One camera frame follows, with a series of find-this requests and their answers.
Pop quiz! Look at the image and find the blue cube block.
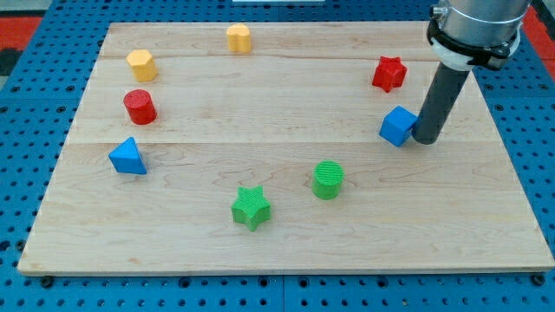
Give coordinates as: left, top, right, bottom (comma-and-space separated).
379, 106, 417, 147

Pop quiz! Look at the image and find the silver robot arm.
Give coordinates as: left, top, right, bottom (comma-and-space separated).
427, 0, 531, 71

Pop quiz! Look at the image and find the green star block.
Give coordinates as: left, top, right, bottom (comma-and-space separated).
231, 185, 271, 231

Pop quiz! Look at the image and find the red star block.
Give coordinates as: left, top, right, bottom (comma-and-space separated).
371, 56, 408, 93

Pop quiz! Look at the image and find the green cylinder block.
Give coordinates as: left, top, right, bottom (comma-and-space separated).
311, 160, 344, 200

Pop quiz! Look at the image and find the light wooden board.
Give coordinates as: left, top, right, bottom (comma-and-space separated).
17, 22, 554, 276

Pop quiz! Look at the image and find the yellow heart block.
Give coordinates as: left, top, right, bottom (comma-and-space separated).
225, 23, 251, 53

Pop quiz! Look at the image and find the red cylinder block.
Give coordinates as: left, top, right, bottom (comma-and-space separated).
123, 89, 157, 125

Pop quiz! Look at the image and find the blue triangle block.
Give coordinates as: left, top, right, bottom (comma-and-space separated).
108, 137, 147, 175

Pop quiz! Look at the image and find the yellow hexagon block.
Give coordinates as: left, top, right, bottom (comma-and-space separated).
126, 49, 158, 82

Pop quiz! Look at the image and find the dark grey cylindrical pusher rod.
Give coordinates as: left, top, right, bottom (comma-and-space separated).
412, 62, 469, 145

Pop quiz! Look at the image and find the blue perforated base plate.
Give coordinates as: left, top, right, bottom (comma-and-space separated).
1, 0, 554, 311

